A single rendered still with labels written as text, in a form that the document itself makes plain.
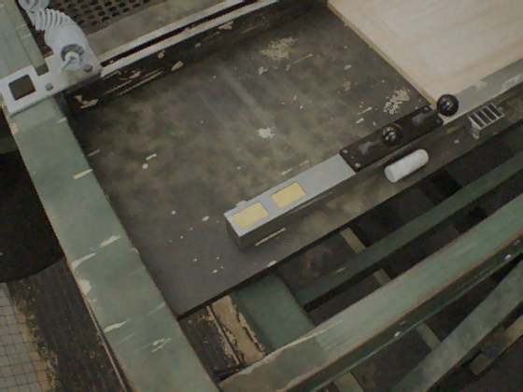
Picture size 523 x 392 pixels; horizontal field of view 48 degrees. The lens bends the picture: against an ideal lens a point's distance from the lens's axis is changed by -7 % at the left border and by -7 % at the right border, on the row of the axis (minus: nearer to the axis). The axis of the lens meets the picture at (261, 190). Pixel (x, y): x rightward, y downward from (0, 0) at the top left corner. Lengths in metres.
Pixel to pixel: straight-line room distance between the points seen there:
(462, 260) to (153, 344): 0.47
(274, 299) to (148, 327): 0.24
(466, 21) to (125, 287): 0.91
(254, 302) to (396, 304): 0.23
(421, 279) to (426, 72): 0.47
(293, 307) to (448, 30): 0.69
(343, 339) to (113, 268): 0.34
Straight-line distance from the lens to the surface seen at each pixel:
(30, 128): 1.12
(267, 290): 1.01
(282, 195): 1.01
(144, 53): 1.23
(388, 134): 0.95
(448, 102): 1.01
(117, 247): 0.93
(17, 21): 1.09
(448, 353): 1.80
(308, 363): 0.87
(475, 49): 1.34
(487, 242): 1.00
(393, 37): 1.32
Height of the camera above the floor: 2.32
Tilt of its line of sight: 45 degrees down
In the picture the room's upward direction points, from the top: 91 degrees counter-clockwise
